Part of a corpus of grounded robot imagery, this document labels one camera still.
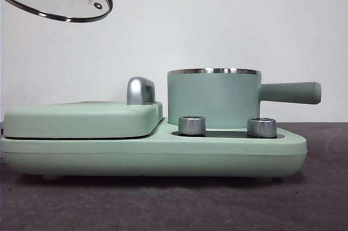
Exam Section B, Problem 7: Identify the silver control knob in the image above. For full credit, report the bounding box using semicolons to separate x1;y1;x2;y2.
246;117;277;138
178;116;207;136

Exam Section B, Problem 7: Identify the pale green griddle cover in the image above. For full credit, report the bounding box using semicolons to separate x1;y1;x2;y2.
2;100;164;139

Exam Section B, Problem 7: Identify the pale green pot with handle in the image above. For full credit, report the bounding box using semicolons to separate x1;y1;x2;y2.
166;67;322;131

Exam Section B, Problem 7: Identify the silver griddle cover handle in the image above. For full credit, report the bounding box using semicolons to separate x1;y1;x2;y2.
126;77;156;105

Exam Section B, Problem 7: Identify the pale green breakfast machine base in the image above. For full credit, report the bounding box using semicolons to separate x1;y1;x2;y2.
0;116;308;182

